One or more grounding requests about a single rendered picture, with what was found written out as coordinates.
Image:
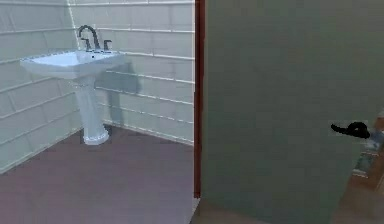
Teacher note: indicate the grey-green room door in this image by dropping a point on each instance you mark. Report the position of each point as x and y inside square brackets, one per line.
[276, 110]

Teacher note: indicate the black sink faucet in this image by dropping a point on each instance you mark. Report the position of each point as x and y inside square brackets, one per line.
[88, 33]

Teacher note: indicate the white pedestal sink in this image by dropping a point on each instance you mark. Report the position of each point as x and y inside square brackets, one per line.
[71, 63]

